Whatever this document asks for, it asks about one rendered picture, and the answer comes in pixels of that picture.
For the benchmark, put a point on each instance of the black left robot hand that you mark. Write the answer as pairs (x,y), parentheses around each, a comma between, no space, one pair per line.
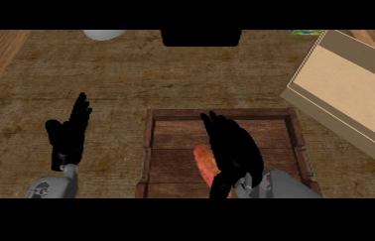
(68,139)

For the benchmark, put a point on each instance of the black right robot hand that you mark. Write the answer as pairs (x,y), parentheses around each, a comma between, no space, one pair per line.
(234,149)

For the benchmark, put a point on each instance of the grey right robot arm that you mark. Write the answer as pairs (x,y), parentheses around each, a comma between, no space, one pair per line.
(276,185)

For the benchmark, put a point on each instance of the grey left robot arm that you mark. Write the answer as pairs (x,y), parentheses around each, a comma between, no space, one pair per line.
(57,185)

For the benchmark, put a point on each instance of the orange sweet potato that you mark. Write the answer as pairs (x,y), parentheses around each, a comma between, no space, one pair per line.
(206,165)

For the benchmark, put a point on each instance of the brown wooden tray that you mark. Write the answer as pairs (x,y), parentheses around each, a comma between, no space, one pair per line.
(170,152)

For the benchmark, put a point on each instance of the tan cardboard box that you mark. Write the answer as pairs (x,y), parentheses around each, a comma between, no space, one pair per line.
(337,86)

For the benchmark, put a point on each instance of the white rounded object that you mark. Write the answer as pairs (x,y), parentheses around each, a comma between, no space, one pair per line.
(104,34)

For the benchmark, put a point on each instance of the black rectangular object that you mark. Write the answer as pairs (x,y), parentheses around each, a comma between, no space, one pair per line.
(201,37)

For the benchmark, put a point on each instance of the green flat object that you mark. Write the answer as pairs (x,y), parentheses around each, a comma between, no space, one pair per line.
(306,32)

